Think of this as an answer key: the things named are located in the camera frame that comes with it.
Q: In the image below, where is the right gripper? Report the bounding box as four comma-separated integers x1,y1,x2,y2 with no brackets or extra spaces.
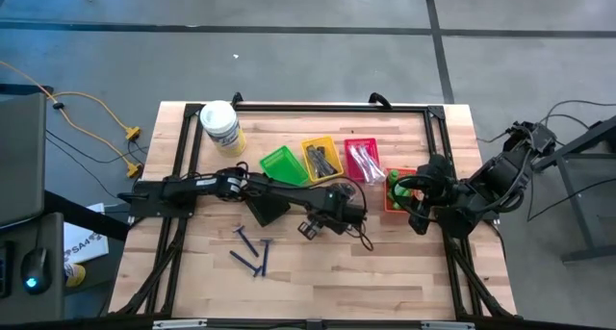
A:
407,152,463,237

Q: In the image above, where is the orange plastic basket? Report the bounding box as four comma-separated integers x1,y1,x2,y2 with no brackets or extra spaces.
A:
383,166,419,215

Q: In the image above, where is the black comb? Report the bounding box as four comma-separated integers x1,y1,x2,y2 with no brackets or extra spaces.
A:
321,149,340,177
310,145,331,178
315,146,338,176
306,145,322,177

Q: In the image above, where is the red white toothbrush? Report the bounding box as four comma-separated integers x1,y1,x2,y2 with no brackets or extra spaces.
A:
349,144,372,180

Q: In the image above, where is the blue disposable razor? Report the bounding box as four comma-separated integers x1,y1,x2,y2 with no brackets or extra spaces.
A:
228,249,264,278
259,238,274,278
233,225,261,259

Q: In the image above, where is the red plastic basket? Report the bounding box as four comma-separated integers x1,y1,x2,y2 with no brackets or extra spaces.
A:
343,137,384,183

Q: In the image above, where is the yellow plastic basket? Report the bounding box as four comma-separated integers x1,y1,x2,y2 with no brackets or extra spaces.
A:
300,135,346,184

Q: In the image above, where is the green plastic basket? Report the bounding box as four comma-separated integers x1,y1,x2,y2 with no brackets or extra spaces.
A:
258,144,310,187

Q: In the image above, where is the black plastic basket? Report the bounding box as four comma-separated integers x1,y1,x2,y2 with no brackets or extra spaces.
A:
244,194,293,228

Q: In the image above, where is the Lysol wipes canister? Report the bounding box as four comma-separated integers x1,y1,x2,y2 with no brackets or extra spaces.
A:
198,99,247,159

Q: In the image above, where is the black metal desk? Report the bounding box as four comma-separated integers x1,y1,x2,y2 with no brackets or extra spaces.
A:
531,115,616,264

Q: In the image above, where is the black diagonal beam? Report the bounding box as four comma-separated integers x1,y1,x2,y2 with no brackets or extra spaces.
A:
43,190,131,242

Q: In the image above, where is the white cardboard box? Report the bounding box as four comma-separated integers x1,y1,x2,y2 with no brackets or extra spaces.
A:
63,202,110,265

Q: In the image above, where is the yellow white cup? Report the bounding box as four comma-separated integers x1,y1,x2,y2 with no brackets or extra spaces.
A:
64,263,87,288

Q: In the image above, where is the dark side desk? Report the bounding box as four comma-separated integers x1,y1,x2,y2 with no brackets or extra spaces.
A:
0,212,66,324

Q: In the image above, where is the black computer mouse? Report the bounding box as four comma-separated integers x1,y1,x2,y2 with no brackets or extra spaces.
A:
20,246,52,295

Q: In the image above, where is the grey monitor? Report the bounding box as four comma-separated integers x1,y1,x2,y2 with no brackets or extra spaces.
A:
0,92,47,228

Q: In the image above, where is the black keyboard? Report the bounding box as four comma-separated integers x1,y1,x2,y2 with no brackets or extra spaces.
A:
0,242,12,298

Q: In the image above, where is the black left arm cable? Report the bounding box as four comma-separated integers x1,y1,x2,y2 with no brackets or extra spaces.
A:
336,175,375,252

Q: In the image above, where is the silver edge bracket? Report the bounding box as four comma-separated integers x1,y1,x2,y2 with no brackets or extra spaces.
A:
421,319,476,330
151,318,208,330

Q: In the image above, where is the black floor cable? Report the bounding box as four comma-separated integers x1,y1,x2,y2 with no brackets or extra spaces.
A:
475,98,616,143
526,161,616,223

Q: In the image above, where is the yellow extension cable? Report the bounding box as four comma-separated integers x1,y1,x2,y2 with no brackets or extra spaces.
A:
0,60,144,180

